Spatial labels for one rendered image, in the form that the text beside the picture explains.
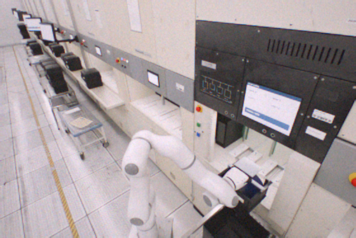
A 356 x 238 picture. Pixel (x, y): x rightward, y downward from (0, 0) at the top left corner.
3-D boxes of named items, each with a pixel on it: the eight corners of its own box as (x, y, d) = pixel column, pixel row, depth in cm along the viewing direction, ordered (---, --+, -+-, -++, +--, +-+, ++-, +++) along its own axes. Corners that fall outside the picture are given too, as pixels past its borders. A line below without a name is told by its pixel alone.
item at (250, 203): (213, 196, 129) (218, 161, 112) (233, 181, 140) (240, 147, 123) (245, 226, 113) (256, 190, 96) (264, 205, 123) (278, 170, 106)
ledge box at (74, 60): (65, 69, 418) (61, 56, 404) (79, 65, 433) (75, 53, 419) (70, 72, 399) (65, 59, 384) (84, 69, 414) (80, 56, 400)
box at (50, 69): (47, 78, 396) (42, 65, 382) (62, 74, 410) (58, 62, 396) (49, 82, 376) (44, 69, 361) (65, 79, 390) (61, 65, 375)
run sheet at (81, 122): (68, 123, 301) (67, 122, 300) (81, 116, 318) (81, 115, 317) (81, 129, 287) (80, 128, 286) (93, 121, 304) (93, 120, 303)
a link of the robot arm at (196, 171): (208, 156, 79) (243, 196, 92) (185, 151, 93) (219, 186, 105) (196, 174, 76) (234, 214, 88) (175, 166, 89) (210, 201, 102)
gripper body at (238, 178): (219, 182, 108) (232, 172, 113) (234, 195, 101) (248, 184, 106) (220, 173, 103) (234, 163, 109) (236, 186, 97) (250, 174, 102)
